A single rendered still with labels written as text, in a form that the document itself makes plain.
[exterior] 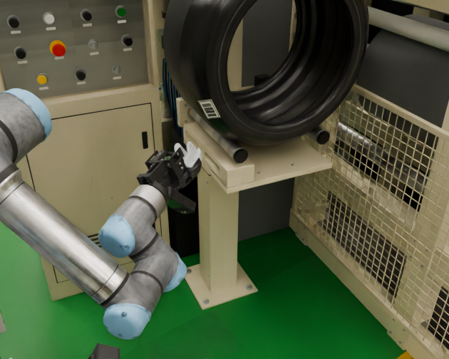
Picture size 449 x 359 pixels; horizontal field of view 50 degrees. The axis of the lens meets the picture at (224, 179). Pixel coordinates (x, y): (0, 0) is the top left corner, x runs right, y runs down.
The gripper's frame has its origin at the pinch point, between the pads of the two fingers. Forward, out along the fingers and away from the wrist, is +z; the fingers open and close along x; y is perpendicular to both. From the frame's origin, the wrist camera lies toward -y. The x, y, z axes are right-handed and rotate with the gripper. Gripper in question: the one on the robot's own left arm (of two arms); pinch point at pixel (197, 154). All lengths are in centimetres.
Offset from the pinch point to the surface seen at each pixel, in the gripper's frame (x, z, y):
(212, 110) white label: -0.5, 12.5, 5.2
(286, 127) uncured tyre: -11.7, 26.7, -10.0
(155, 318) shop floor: 67, 11, -83
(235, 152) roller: 0.3, 15.9, -10.0
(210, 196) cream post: 36, 40, -42
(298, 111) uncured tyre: -7.8, 45.3, -14.4
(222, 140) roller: 6.9, 21.3, -8.6
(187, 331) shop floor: 53, 11, -88
